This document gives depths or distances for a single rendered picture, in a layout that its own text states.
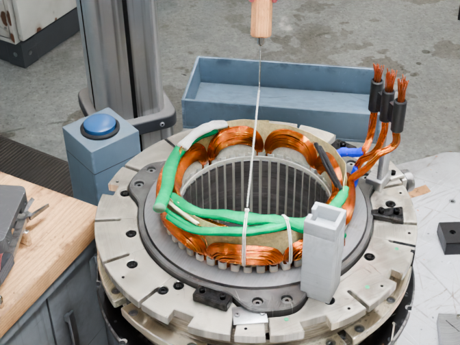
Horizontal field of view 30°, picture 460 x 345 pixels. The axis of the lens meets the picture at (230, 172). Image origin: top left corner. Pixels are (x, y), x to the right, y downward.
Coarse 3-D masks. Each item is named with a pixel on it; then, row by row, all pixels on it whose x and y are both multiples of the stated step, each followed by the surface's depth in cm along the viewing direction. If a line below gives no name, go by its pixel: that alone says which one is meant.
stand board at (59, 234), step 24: (48, 192) 93; (48, 216) 90; (72, 216) 90; (48, 240) 87; (72, 240) 87; (24, 264) 85; (48, 264) 85; (0, 288) 82; (24, 288) 82; (0, 312) 80; (24, 312) 83; (0, 336) 80
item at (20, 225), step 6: (18, 222) 86; (24, 222) 86; (18, 228) 85; (24, 228) 86; (12, 234) 84; (18, 234) 84; (12, 240) 84; (18, 240) 84; (12, 246) 83; (12, 252) 82
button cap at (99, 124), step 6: (96, 114) 109; (102, 114) 108; (108, 114) 109; (84, 120) 108; (90, 120) 107; (96, 120) 107; (102, 120) 107; (108, 120) 107; (114, 120) 108; (84, 126) 107; (90, 126) 106; (96, 126) 106; (102, 126) 106; (108, 126) 106; (114, 126) 107; (90, 132) 106; (96, 132) 106; (102, 132) 106; (108, 132) 106
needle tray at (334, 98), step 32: (224, 64) 115; (256, 64) 114; (288, 64) 114; (320, 64) 113; (192, 96) 113; (224, 96) 115; (256, 96) 115; (288, 96) 115; (320, 96) 115; (352, 96) 114; (192, 128) 110; (320, 128) 107; (352, 128) 106
